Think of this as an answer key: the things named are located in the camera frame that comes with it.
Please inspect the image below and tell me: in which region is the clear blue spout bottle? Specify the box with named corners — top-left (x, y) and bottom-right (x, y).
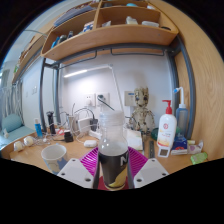
top-left (172, 86), bottom-right (190, 138)

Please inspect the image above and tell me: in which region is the small white oval case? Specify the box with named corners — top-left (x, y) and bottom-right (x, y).
top-left (83, 139), bottom-right (98, 148)

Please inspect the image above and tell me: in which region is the brown tree creature figurine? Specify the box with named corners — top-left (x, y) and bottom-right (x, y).
top-left (129, 87), bottom-right (155, 141)

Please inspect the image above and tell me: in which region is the wooden shelf unit with items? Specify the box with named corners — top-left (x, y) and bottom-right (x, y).
top-left (40, 0), bottom-right (180, 62)

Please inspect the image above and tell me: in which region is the wooden wardrobe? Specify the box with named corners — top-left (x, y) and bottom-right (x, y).
top-left (149, 0), bottom-right (224, 158)

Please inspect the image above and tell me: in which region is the white power adapter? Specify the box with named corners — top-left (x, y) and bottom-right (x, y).
top-left (77, 116), bottom-right (93, 133)

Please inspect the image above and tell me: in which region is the flat round red coaster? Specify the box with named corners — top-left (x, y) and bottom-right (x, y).
top-left (97, 178), bottom-right (130, 192)

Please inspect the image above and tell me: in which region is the small blue box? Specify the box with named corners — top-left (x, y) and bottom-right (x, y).
top-left (170, 133), bottom-right (189, 156)

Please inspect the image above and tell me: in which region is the clear bottle with black label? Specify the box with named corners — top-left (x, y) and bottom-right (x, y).
top-left (97, 110), bottom-right (130, 192)

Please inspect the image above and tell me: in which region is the small white digital device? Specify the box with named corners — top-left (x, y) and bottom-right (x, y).
top-left (157, 146), bottom-right (171, 158)

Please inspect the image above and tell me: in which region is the green sponge packet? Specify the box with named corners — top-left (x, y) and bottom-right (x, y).
top-left (190, 151), bottom-right (209, 166)

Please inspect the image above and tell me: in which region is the small black box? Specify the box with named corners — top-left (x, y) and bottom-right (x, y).
top-left (63, 130), bottom-right (74, 143)

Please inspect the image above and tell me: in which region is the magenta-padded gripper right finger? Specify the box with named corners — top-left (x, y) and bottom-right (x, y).
top-left (126, 147), bottom-right (170, 190)

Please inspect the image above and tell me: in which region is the teal pillow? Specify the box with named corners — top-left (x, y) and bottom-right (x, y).
top-left (1, 113), bottom-right (24, 134)

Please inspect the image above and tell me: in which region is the white mug with blue-yellow print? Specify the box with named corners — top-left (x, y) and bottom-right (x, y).
top-left (40, 143), bottom-right (69, 175)

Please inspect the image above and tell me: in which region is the small white wrapped packet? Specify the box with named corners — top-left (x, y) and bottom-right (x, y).
top-left (186, 139), bottom-right (205, 155)

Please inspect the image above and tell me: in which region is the white wall socket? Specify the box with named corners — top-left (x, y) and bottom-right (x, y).
top-left (84, 93), bottom-right (111, 108)

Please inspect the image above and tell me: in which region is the dark grey ruler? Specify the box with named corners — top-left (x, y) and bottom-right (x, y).
top-left (148, 139), bottom-right (156, 159)

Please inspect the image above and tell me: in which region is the grey metal bed frame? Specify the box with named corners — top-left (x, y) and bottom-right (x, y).
top-left (38, 34), bottom-right (197, 139)

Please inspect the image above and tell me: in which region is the white lotion bottle, red pump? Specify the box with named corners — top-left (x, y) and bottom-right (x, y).
top-left (156, 99), bottom-right (178, 149)

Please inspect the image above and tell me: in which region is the black electric shaver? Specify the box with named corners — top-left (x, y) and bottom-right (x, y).
top-left (45, 110), bottom-right (56, 135)

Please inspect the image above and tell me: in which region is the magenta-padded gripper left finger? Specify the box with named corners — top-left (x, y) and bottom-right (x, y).
top-left (57, 147), bottom-right (102, 190)

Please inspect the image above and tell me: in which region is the bed with teal sheet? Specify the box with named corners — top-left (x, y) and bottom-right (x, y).
top-left (0, 125), bottom-right (36, 151)

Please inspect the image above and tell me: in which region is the blue tube with white cap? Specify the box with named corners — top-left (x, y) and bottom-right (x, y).
top-left (34, 117), bottom-right (44, 139)

